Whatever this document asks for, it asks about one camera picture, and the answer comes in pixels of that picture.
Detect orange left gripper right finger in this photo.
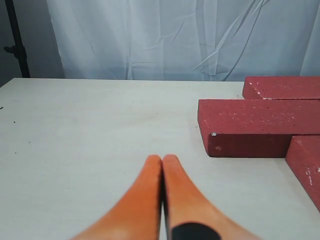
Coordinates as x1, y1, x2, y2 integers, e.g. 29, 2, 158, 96
162, 154, 259, 240

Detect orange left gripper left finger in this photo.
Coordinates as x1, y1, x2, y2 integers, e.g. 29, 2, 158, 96
73, 154, 163, 240

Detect red brick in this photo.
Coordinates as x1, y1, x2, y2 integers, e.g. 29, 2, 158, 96
242, 76, 320, 100
197, 99, 320, 158
285, 135, 320, 209

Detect white backdrop cloth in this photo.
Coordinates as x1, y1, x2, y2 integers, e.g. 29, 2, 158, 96
47, 0, 320, 82

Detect black stand pole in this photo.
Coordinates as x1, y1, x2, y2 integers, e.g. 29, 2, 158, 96
3, 0, 31, 78

